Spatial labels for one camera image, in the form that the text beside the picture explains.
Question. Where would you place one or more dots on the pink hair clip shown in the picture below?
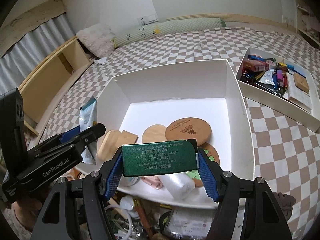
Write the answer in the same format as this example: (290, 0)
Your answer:
(151, 182)

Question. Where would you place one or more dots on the red carton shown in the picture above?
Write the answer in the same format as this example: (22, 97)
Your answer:
(256, 66)

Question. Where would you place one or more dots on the checkered bed sheet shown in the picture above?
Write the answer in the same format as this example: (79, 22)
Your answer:
(275, 155)

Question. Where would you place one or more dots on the shallow white box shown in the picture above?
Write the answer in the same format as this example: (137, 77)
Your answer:
(270, 102)

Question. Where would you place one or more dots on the white paper scrap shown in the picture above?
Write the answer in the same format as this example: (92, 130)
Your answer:
(100, 60)

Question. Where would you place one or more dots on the coaster with green pattern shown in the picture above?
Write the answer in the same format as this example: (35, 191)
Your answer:
(212, 160)

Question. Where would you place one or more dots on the round brown wooden coaster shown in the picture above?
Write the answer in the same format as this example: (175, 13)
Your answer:
(188, 131)

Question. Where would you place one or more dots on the fluffy white pillow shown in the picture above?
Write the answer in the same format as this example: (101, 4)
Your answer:
(96, 41)

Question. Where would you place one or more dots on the grey curtain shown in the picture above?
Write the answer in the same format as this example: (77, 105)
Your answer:
(30, 50)

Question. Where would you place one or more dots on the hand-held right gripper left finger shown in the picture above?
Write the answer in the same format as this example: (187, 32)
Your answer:
(112, 177)

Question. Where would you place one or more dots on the white shelf unit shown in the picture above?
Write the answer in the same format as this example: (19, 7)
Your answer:
(308, 22)

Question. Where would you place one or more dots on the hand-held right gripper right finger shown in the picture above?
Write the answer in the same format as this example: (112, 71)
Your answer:
(208, 177)

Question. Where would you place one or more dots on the green box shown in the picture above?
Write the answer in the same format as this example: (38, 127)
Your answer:
(160, 158)

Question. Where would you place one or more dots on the brown scrunchie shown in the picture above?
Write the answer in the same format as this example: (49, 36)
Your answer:
(285, 202)

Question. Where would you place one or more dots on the long green bolster pillow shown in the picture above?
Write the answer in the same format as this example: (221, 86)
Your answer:
(175, 28)

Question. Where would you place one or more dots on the small wooden block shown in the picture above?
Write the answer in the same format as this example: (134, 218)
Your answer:
(130, 137)

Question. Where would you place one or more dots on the white wall socket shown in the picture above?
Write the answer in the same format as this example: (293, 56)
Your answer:
(147, 20)

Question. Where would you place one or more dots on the blue and white packet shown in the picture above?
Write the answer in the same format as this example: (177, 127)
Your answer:
(87, 115)

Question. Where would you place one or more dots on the wooden oval brush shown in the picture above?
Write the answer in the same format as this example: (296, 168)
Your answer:
(110, 145)

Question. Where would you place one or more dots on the white notebook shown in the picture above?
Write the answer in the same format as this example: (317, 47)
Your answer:
(300, 97)

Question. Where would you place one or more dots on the person's left forearm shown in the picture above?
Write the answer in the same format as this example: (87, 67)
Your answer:
(17, 220)

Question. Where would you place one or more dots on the large white box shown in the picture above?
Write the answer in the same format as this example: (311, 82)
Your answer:
(175, 85)

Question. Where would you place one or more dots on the wooden ceiling beam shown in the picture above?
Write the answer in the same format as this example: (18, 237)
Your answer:
(32, 22)

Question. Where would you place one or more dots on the wooden headboard shelf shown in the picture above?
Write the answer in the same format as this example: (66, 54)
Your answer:
(50, 80)

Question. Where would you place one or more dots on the round light wooden coaster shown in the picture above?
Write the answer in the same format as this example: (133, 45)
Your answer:
(153, 135)

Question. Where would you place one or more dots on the silver tube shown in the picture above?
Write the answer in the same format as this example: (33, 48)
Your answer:
(266, 77)

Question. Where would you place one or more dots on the clear labelled plastic box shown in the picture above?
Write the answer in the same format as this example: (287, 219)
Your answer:
(187, 223)

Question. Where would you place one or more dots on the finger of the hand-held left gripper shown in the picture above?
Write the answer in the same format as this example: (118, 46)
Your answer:
(92, 133)
(70, 133)

